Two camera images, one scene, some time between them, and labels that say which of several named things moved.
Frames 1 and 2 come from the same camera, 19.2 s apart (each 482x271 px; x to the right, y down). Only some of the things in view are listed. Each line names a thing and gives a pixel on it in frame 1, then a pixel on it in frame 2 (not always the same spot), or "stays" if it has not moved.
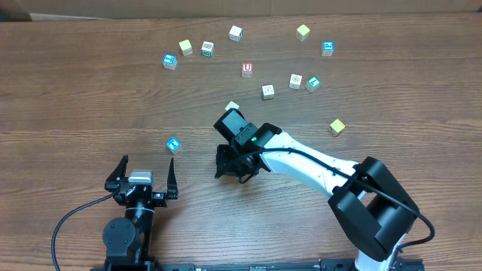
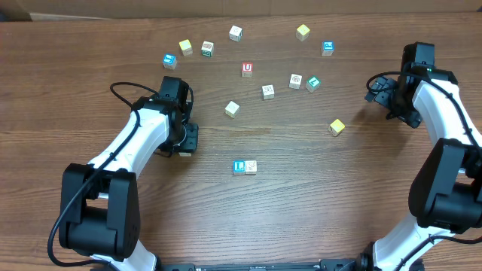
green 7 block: x=312 y=83 stays
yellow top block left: x=186 y=47 stays
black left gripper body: x=158 y=199 to x=184 y=140
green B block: x=208 y=49 stays
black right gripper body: x=231 y=164 to x=397 y=102
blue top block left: x=169 y=61 stays
